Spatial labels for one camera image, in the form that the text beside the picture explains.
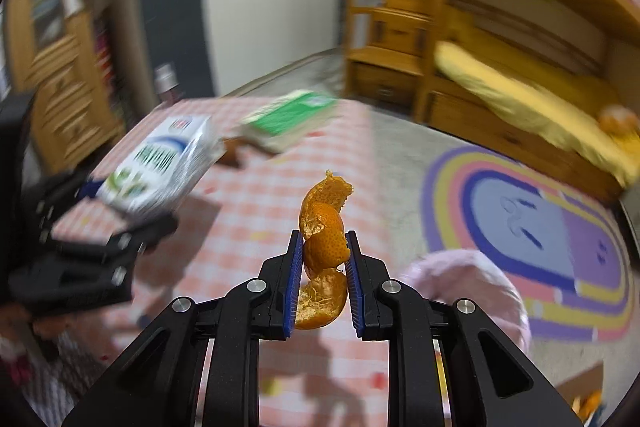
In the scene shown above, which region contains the orange peel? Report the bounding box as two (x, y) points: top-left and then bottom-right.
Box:
(294, 170), (354, 332)

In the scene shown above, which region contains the pink checkered tablecloth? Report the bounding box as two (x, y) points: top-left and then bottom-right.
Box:
(45, 96), (451, 427)

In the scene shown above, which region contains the orange plush toy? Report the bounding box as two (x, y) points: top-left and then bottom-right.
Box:
(597, 103), (640, 136)

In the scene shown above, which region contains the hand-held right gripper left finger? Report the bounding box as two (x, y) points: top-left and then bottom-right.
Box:
(62, 229), (305, 427)

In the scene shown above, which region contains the brown wooden stick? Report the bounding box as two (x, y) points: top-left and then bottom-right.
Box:
(219, 136), (273, 168)

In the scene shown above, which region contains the wooden bunk bed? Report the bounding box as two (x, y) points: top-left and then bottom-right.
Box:
(415, 0), (640, 208)

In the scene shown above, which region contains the wooden cabinet with drawers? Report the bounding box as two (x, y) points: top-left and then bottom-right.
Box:
(0, 0), (127, 170)

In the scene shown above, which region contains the rainbow floor rug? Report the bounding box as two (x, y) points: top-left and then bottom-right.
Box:
(421, 143), (637, 344)

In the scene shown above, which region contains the white and grey wardrobe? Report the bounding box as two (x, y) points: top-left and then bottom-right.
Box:
(135, 0), (351, 108)

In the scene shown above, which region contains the yellow bed sheet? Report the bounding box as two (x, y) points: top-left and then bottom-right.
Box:
(434, 38), (640, 188)

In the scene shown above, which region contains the wooden stair drawer unit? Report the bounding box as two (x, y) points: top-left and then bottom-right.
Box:
(344, 0), (451, 110)

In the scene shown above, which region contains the white green printed carton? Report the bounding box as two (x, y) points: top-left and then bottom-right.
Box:
(95, 114), (223, 222)

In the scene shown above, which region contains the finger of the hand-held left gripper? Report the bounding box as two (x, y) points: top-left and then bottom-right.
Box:
(7, 211), (181, 320)
(27, 167), (110, 233)

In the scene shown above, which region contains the cardboard box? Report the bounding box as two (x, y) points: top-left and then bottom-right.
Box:
(556, 361), (609, 414)

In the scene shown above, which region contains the grey patterned cloth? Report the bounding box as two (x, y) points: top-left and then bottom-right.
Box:
(25, 332), (128, 413)

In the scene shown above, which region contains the green drink carton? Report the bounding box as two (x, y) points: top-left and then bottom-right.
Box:
(241, 89), (342, 154)

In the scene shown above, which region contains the pink round stool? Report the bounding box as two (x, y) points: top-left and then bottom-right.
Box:
(397, 249), (532, 358)

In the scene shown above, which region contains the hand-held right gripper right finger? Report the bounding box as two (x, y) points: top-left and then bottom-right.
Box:
(345, 229), (583, 427)

